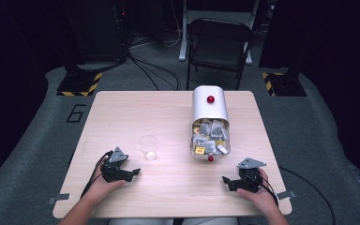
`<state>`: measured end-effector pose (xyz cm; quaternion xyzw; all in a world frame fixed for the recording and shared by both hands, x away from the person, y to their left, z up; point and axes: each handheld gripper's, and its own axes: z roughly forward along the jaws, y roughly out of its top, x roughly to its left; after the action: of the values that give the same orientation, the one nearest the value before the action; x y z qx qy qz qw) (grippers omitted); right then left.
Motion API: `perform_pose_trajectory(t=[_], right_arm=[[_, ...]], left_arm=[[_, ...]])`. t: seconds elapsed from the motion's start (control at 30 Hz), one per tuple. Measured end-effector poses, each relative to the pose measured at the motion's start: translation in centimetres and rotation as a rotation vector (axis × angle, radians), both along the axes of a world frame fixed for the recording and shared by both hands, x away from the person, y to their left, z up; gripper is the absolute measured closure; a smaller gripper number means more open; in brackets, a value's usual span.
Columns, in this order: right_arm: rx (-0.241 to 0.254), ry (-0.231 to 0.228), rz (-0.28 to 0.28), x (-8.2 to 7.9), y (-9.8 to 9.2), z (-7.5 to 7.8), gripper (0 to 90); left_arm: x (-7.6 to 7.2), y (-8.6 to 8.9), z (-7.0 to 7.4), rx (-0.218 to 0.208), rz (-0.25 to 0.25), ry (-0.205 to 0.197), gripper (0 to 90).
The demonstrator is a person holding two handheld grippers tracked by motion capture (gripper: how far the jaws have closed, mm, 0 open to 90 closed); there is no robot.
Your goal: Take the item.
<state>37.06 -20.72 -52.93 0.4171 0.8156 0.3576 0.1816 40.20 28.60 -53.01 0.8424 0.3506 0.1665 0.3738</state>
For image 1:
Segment grey tape strip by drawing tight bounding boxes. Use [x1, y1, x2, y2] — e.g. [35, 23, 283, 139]
[46, 192, 71, 205]
[276, 190, 297, 201]

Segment hand-held gripper cable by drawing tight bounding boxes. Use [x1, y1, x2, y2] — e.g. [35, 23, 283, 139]
[80, 150, 114, 200]
[260, 166, 338, 225]

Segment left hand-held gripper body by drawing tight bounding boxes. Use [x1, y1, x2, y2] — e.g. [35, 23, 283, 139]
[100, 146, 132, 184]

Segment black floor cables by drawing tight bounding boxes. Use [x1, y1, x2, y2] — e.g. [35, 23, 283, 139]
[127, 51, 181, 92]

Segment person's right hand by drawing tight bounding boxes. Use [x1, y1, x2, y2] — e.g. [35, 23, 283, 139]
[236, 167, 279, 216]

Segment black equipment cabinet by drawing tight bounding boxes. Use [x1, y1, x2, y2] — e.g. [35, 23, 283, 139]
[63, 0, 129, 65]

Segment clear plastic cup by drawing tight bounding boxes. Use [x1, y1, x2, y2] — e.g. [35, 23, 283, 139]
[137, 134, 159, 162]

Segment person's left hand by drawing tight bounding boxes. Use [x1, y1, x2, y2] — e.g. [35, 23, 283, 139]
[83, 157, 127, 206]

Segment right hand-held gripper cable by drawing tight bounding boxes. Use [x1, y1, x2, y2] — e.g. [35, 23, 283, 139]
[260, 166, 338, 225]

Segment white container with red knobs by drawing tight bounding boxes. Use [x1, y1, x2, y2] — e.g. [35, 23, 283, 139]
[190, 84, 232, 163]

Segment pile of tea bags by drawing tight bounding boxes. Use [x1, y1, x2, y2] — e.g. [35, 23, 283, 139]
[192, 118, 231, 157]

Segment black stand base hazard stripes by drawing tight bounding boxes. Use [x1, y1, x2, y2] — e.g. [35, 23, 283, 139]
[56, 71, 103, 98]
[261, 71, 308, 98]

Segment black folding chair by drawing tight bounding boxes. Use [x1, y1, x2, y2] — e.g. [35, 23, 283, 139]
[186, 17, 255, 92]

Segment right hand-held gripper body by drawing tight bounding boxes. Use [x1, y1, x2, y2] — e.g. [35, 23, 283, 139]
[235, 157, 267, 194]

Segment left hand-held gripper cable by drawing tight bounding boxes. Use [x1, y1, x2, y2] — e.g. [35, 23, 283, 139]
[80, 150, 114, 200]

